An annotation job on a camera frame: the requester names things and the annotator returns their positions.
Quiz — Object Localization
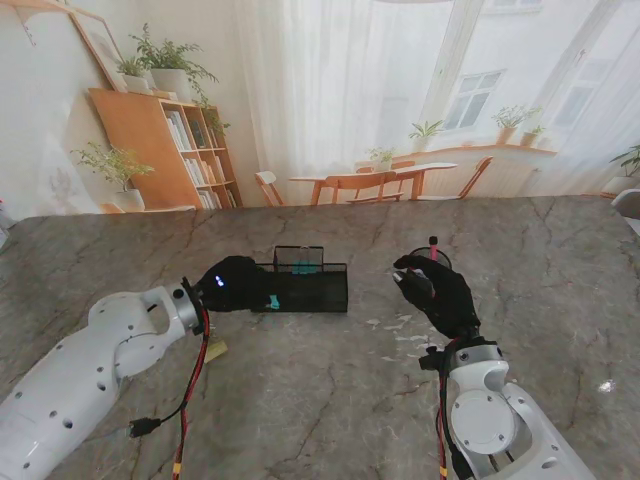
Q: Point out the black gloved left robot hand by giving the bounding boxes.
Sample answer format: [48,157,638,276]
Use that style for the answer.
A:
[197,255,275,314]

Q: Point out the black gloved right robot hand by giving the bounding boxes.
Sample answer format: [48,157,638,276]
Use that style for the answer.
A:
[392,253,482,342]

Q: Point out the black mesh pen cup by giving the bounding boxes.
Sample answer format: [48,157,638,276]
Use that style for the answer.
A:
[406,247,454,274]

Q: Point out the yellow binder clip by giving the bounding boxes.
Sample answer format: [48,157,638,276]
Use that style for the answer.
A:
[203,340,230,363]

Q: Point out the black mesh desk organizer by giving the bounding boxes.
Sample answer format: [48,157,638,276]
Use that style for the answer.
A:
[248,245,350,315]

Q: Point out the printed room backdrop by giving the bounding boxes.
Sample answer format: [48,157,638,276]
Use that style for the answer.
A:
[0,0,640,220]

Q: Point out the red cable of left arm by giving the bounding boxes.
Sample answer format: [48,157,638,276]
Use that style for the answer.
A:
[171,308,212,480]

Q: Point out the red black cable of right arm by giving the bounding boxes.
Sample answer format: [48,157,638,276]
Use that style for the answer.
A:
[433,337,474,480]

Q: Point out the black cable with plug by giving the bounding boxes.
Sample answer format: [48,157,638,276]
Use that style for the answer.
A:
[128,394,187,440]

